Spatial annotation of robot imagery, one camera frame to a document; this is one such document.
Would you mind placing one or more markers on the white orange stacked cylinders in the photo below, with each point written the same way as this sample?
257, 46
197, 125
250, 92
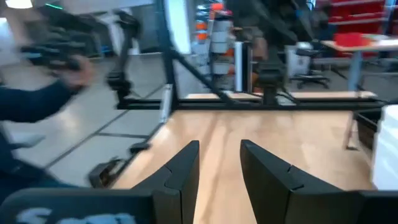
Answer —
219, 40

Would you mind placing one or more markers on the black articulated stand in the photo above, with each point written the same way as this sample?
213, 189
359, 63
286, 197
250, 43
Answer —
122, 81

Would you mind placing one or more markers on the white board panel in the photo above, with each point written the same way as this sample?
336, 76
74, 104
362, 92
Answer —
178, 25

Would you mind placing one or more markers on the red storage shelf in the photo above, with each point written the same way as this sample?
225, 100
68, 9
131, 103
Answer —
357, 15

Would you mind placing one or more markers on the person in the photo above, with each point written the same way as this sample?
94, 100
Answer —
25, 102

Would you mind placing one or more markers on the person's hand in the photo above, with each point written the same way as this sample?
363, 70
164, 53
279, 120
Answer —
77, 74

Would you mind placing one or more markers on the black table edge clamp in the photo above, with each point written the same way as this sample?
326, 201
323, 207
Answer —
140, 147
105, 174

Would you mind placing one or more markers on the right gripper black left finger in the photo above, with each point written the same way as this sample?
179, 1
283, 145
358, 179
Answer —
182, 174

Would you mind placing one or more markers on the black handheld device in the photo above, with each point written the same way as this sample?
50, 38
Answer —
53, 46

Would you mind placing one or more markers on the red plastic bin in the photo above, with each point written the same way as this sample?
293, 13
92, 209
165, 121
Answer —
348, 40

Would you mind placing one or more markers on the black aluminium table frame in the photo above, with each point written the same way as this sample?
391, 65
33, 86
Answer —
248, 105

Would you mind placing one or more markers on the ceiling lamp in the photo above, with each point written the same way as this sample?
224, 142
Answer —
18, 3

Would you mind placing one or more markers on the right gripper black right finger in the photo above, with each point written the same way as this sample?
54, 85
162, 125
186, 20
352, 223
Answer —
273, 193

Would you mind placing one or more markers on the white plastic basket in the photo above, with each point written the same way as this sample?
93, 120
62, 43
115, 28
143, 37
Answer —
387, 149

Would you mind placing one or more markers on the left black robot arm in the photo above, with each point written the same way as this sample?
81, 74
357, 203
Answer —
270, 77

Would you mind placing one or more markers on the table with blue leg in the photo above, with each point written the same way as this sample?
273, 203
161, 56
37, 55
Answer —
356, 65

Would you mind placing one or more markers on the black office chair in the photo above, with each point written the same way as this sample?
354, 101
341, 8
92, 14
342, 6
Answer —
308, 68

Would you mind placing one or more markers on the white black upright panel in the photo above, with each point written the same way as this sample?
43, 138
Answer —
243, 67

